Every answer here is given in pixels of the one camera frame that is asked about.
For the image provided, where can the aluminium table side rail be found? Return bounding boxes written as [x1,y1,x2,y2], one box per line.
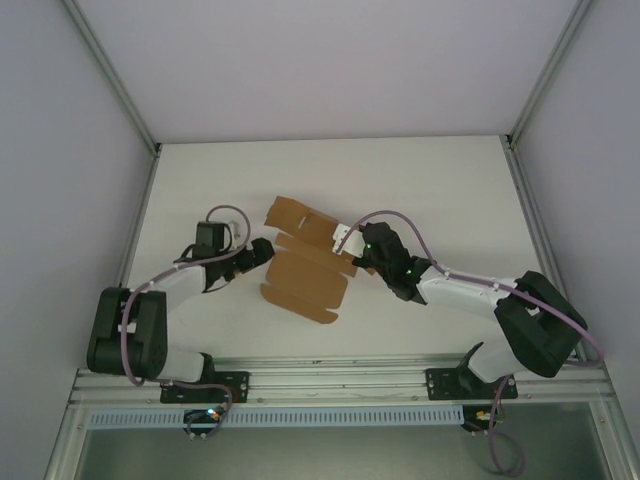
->
[502,137,609,369]

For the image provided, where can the aluminium frame post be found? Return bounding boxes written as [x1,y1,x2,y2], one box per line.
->
[503,0,599,151]
[63,0,162,154]

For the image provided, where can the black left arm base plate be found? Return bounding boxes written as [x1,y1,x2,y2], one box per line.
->
[159,368,251,405]

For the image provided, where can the grey metal sheet panel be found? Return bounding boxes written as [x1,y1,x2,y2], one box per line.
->
[74,402,614,480]

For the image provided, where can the pale blue slotted cable duct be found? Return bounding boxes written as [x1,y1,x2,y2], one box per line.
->
[87,410,464,430]

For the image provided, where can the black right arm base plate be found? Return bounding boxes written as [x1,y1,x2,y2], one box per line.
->
[424,367,519,401]

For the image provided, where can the aluminium mounting rail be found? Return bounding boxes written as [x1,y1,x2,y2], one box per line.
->
[68,355,615,407]

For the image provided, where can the brown cardboard box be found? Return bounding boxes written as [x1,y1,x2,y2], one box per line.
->
[258,195,360,326]

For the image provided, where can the small circuit board with LEDs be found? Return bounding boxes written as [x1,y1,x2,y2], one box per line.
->
[183,407,227,427]

